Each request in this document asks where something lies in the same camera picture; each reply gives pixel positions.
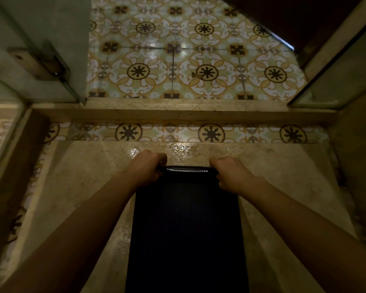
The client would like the glass shower panel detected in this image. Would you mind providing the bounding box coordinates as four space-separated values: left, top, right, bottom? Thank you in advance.
290 15 366 110

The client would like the glass shower door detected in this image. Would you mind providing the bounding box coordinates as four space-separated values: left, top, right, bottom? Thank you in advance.
0 0 92 104

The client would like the person's left forearm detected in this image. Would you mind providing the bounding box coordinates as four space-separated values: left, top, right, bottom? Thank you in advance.
0 174 136 293

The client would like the person's right forearm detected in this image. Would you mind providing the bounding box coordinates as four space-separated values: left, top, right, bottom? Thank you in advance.
239 178 366 293

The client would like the person's left hand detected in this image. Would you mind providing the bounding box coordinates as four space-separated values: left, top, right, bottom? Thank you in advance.
126 150 168 189

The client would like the dark wooden door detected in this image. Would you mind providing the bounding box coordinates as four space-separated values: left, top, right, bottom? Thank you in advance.
218 0 366 55

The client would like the marble shower threshold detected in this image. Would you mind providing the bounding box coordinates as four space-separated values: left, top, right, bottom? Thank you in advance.
30 98 339 125

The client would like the person's right hand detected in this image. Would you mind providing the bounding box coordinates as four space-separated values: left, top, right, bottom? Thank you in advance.
209 156 263 196

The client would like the metal door hinge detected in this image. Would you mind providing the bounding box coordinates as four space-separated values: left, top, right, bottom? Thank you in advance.
7 41 71 83

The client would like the dark blue rubber mat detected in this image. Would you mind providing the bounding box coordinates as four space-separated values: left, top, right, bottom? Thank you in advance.
125 166 250 293

